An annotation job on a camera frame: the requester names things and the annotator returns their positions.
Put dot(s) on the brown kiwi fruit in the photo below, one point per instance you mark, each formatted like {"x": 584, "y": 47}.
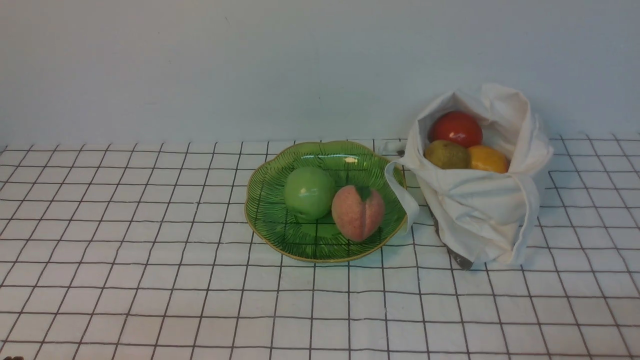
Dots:
{"x": 447, "y": 155}

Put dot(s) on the white cloth bag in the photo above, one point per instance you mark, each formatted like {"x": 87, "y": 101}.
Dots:
{"x": 482, "y": 216}

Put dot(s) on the orange fruit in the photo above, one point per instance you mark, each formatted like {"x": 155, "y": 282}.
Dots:
{"x": 486, "y": 158}

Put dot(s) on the green apple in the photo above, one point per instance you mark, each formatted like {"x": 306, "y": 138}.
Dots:
{"x": 309, "y": 193}

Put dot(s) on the green leaf-shaped glass plate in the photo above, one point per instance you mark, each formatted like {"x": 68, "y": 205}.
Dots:
{"x": 319, "y": 240}

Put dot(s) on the pink peach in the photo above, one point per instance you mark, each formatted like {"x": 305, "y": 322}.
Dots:
{"x": 358, "y": 211}

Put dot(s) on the red tomato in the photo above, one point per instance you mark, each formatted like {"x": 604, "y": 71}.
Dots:
{"x": 457, "y": 127}

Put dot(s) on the white grid tablecloth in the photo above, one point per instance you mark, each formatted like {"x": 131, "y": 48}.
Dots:
{"x": 142, "y": 252}

